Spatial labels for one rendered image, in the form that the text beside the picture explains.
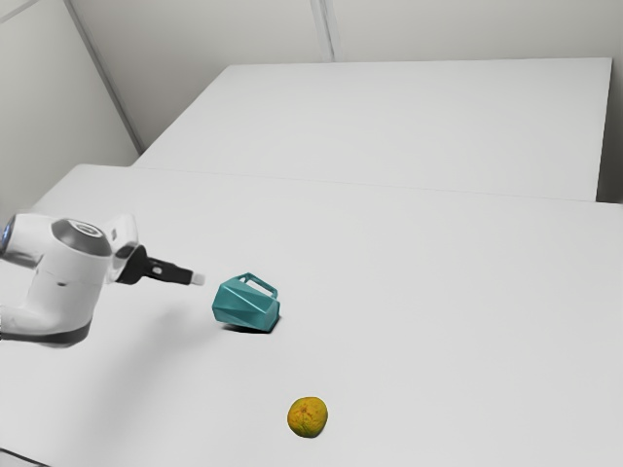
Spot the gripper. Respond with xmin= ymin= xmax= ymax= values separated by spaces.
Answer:
xmin=117 ymin=245 xmax=206 ymax=287

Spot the teal faceted mug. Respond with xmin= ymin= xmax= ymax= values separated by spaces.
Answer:
xmin=211 ymin=271 xmax=282 ymax=334

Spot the yellow orange fruit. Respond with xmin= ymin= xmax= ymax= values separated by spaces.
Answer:
xmin=286 ymin=395 xmax=330 ymax=439

